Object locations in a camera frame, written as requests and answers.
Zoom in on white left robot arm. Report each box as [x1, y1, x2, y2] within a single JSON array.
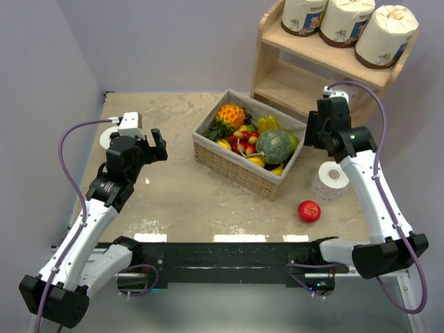
[[19, 128, 168, 332]]

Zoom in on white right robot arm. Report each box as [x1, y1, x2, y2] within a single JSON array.
[[304, 96, 429, 280]]

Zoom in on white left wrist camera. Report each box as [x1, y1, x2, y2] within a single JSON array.
[[109, 112, 144, 139]]

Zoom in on dark purple toy grapes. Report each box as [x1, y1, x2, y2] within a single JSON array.
[[244, 113, 252, 126]]

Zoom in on brown-topped paper roll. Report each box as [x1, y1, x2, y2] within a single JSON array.
[[319, 0, 375, 48]]

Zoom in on red toy apple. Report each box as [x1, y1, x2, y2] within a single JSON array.
[[298, 200, 321, 223]]

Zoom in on wicker basket with liner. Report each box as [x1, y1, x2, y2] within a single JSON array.
[[191, 89, 307, 201]]

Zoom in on yellow toy lemon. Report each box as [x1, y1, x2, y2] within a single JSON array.
[[216, 139, 232, 151]]

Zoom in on yellow toy banana bunch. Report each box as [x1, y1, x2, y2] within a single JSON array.
[[257, 115, 279, 134]]

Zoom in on green toy apple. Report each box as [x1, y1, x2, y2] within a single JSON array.
[[289, 135, 299, 153]]

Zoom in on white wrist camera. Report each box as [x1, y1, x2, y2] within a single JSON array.
[[109, 112, 144, 139], [323, 85, 350, 103]]

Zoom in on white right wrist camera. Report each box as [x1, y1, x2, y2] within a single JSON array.
[[323, 85, 350, 103]]

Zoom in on wooden shelf unit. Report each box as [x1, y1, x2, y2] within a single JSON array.
[[250, 1, 418, 119]]

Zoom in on paper roll edge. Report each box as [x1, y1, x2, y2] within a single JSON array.
[[355, 5, 419, 69]]

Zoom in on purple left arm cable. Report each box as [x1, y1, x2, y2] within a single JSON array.
[[33, 119, 160, 333]]

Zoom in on green netted toy melon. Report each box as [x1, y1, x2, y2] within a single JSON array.
[[239, 129, 292, 164]]

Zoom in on floral paper roll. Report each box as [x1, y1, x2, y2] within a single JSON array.
[[99, 126, 119, 150], [311, 161, 350, 202], [342, 85, 362, 109]]

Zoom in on orange toy pineapple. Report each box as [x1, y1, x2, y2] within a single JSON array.
[[205, 103, 246, 142]]

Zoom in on black aluminium base frame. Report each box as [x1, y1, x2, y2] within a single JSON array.
[[44, 239, 379, 299]]

